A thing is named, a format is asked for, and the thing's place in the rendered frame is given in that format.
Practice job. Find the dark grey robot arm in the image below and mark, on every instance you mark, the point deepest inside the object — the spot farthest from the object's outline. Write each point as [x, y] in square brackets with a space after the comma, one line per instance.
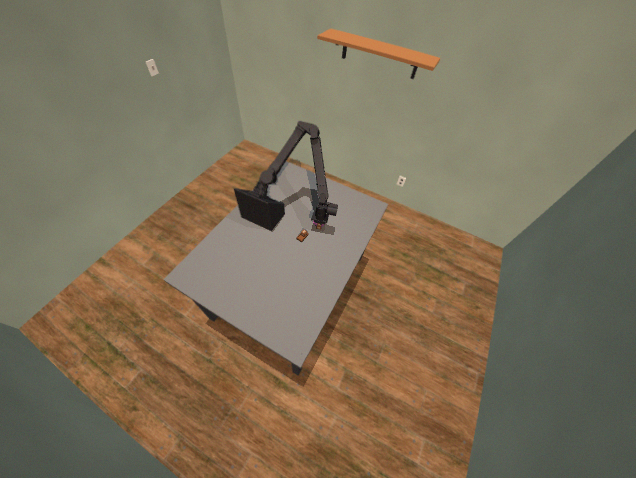
[270, 175]

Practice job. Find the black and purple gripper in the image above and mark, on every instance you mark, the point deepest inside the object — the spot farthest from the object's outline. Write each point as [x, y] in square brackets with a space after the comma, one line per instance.
[319, 218]

